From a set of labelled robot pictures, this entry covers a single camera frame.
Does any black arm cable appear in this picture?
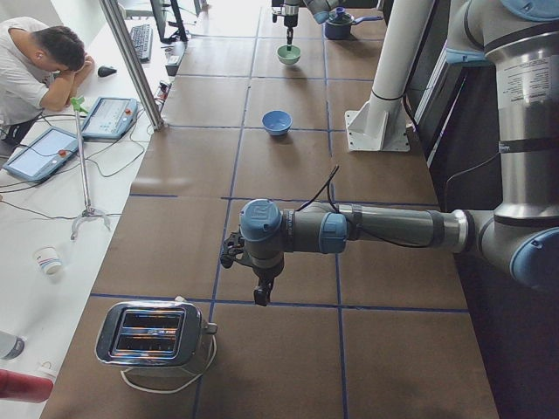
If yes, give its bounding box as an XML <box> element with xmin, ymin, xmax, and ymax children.
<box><xmin>296</xmin><ymin>164</ymin><xmax>433</xmax><ymax>249</ymax></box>

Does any grey bottle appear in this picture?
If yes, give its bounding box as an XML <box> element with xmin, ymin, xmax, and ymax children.
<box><xmin>0</xmin><ymin>331</ymin><xmax>25</xmax><ymax>361</ymax></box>

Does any aluminium frame post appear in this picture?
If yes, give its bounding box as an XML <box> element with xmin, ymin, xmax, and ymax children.
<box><xmin>99</xmin><ymin>0</ymin><xmax>164</xmax><ymax>131</ymax></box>

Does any green bowl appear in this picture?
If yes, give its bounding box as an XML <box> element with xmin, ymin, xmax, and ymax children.
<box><xmin>276</xmin><ymin>45</ymin><xmax>301</xmax><ymax>65</ymax></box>

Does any metal reacher grabber tool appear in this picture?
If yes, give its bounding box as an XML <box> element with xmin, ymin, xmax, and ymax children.
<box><xmin>70</xmin><ymin>97</ymin><xmax>111</xmax><ymax>241</ymax></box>

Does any teach pendant tablet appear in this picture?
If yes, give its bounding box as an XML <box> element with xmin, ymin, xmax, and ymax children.
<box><xmin>81</xmin><ymin>97</ymin><xmax>138</xmax><ymax>142</ymax></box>
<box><xmin>3</xmin><ymin>127</ymin><xmax>78</xmax><ymax>182</ymax></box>

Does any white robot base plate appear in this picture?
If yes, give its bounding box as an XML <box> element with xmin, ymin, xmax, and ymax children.
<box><xmin>344</xmin><ymin>101</ymin><xmax>411</xmax><ymax>152</ymax></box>

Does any black keyboard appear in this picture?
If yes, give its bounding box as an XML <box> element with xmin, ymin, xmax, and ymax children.
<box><xmin>129</xmin><ymin>24</ymin><xmax>153</xmax><ymax>63</ymax></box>

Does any brown paper table cover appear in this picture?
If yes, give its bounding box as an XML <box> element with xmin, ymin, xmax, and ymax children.
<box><xmin>43</xmin><ymin>1</ymin><xmax>497</xmax><ymax>418</ymax></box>

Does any silver toaster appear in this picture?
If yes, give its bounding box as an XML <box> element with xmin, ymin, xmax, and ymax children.
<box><xmin>95</xmin><ymin>299</ymin><xmax>217</xmax><ymax>377</ymax></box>

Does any red bottle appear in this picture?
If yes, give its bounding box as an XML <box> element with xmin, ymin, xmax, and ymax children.
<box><xmin>1</xmin><ymin>369</ymin><xmax>53</xmax><ymax>403</ymax></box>

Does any blue bowl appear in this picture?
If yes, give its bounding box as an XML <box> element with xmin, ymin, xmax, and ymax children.
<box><xmin>261</xmin><ymin>110</ymin><xmax>293</xmax><ymax>136</ymax></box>

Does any blue saucepan with lid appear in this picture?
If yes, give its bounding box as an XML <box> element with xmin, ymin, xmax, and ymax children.
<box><xmin>324</xmin><ymin>7</ymin><xmax>383</xmax><ymax>40</ymax></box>

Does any white toaster cable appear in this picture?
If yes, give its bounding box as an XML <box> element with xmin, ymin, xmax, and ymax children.
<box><xmin>120</xmin><ymin>335</ymin><xmax>218</xmax><ymax>394</ymax></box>

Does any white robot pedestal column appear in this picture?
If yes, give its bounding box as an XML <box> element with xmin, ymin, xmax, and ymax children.
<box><xmin>369</xmin><ymin>0</ymin><xmax>435</xmax><ymax>107</ymax></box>

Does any paper cup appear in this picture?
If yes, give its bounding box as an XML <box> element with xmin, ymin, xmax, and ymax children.
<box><xmin>33</xmin><ymin>246</ymin><xmax>64</xmax><ymax>284</ymax></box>

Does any far teach pendant tablet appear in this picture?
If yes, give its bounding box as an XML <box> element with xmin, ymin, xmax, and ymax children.
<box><xmin>81</xmin><ymin>97</ymin><xmax>138</xmax><ymax>142</ymax></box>

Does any black computer mouse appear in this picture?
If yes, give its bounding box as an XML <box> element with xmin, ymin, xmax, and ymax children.
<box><xmin>97</xmin><ymin>65</ymin><xmax>117</xmax><ymax>78</ymax></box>

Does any seated man in white shirt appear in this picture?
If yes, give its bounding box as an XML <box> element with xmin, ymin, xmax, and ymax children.
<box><xmin>1</xmin><ymin>17</ymin><xmax>95</xmax><ymax>147</ymax></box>

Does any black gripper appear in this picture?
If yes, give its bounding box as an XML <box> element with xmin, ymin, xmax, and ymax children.
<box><xmin>219</xmin><ymin>231</ymin><xmax>284</xmax><ymax>306</ymax></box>
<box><xmin>272</xmin><ymin>3</ymin><xmax>300</xmax><ymax>47</ymax></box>

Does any black monitor stand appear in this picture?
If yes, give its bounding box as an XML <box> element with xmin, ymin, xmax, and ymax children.
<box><xmin>150</xmin><ymin>0</ymin><xmax>188</xmax><ymax>45</ymax></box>

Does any near teach pendant tablet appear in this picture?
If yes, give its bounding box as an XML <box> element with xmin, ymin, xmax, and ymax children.
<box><xmin>3</xmin><ymin>127</ymin><xmax>78</xmax><ymax>182</ymax></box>

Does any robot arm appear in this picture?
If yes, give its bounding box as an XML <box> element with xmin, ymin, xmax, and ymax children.
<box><xmin>271</xmin><ymin>0</ymin><xmax>344</xmax><ymax>51</ymax></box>
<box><xmin>220</xmin><ymin>1</ymin><xmax>558</xmax><ymax>306</ymax></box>

